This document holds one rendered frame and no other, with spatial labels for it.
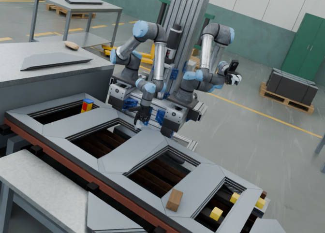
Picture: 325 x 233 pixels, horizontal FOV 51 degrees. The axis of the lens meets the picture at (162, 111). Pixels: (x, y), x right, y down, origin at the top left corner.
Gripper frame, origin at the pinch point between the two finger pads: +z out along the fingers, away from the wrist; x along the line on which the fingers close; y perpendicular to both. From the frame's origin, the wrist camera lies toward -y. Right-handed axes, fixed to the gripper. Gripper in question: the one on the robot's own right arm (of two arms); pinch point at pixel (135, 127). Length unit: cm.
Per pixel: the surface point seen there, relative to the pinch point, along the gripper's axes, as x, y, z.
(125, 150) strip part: -30.4, 13.6, 0.8
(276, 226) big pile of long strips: -19, 111, 1
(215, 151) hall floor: 204, 19, 86
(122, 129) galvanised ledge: 19.0, -20.8, 18.1
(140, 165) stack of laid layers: -33.6, 27.7, 2.7
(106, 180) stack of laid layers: -62, 23, 3
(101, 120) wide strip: -13.0, -21.2, 0.8
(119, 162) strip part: -45.0, 19.1, 0.8
